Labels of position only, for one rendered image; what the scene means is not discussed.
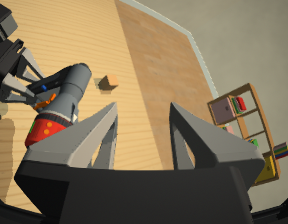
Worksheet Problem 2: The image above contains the small brown block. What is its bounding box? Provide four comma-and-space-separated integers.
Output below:
100, 75, 119, 91

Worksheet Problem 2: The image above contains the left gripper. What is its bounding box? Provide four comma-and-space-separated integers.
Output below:
0, 39, 46, 105

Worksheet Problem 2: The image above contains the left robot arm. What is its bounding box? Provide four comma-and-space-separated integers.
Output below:
0, 4, 18, 57

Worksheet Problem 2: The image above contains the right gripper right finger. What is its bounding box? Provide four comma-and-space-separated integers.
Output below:
169, 101, 265, 190

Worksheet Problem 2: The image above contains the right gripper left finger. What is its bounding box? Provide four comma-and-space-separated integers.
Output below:
20, 103, 119, 169

